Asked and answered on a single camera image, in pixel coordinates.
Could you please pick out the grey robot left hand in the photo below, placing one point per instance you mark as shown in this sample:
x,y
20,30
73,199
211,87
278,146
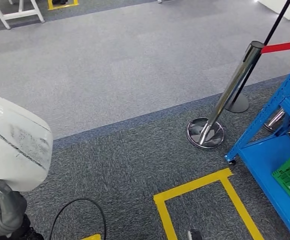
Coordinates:
x,y
5,212

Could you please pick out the white curved plastic part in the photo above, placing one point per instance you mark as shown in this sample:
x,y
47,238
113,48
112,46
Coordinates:
x,y
14,132

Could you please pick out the blue metal shelf rack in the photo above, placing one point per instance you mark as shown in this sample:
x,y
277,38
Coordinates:
x,y
265,159

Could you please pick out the red barrier belt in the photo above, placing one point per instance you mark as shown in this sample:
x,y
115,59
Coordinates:
x,y
285,47

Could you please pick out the white lit display plinth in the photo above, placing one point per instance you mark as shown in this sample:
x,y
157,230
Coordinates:
x,y
285,8

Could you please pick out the white frame stand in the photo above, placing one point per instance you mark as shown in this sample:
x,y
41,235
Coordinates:
x,y
20,14

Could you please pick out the black stanchion post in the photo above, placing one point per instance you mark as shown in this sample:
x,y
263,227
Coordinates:
x,y
237,104

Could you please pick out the chrome stanchion post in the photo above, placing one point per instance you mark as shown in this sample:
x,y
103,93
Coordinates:
x,y
232,82
276,119

